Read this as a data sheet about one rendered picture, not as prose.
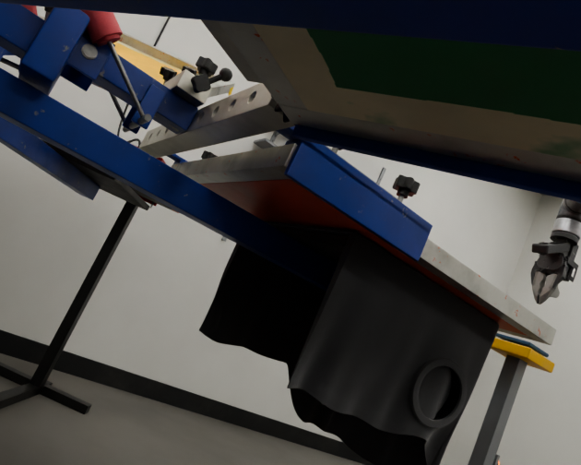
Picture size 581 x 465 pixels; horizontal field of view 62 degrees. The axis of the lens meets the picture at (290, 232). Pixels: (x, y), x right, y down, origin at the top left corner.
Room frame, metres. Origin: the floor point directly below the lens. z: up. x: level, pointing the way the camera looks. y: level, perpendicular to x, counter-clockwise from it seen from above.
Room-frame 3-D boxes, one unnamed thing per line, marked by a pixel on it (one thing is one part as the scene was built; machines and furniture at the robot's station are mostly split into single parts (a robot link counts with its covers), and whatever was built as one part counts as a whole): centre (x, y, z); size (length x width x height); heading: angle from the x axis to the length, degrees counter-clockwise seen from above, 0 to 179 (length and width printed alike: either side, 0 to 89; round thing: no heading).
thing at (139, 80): (0.83, 0.34, 1.02); 0.17 x 0.06 x 0.05; 120
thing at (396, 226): (0.75, -0.08, 0.98); 0.30 x 0.05 x 0.07; 120
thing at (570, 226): (1.30, -0.72, 1.32); 0.08 x 0.08 x 0.05
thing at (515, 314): (1.11, -0.15, 0.97); 0.79 x 0.58 x 0.04; 120
